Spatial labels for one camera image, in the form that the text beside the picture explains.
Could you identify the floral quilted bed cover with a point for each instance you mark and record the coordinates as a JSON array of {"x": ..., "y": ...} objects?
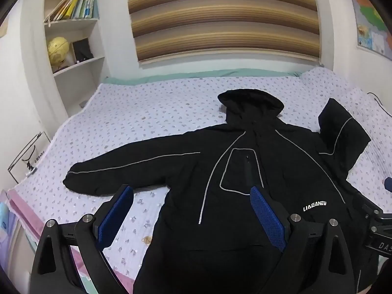
[{"x": 153, "y": 110}]

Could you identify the wall map poster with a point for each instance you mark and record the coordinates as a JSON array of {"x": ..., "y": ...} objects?
[{"x": 372, "y": 15}]

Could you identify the light blue cloth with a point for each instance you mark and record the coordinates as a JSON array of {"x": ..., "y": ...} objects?
[{"x": 6, "y": 220}]

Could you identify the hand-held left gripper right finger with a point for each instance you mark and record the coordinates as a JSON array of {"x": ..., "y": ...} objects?
[{"x": 269, "y": 220}]

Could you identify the green bed sheet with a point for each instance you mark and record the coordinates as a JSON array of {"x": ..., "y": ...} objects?
[{"x": 199, "y": 75}]

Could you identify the yellow globe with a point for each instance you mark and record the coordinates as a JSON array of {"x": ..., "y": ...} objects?
[{"x": 58, "y": 52}]

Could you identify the striped brown window blind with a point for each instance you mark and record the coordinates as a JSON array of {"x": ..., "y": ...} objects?
[{"x": 223, "y": 18}]

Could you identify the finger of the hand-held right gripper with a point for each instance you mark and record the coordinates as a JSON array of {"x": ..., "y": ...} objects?
[
  {"x": 369, "y": 209},
  {"x": 389, "y": 184}
]

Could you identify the black hooded jacket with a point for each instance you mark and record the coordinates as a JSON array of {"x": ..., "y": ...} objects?
[{"x": 245, "y": 171}]

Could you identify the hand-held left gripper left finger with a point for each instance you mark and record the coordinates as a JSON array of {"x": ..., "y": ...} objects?
[{"x": 115, "y": 214}]

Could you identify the white bookshelf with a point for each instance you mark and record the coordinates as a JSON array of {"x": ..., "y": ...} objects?
[{"x": 88, "y": 76}]

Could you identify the row of books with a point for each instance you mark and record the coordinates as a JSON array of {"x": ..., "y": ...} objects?
[{"x": 73, "y": 6}]

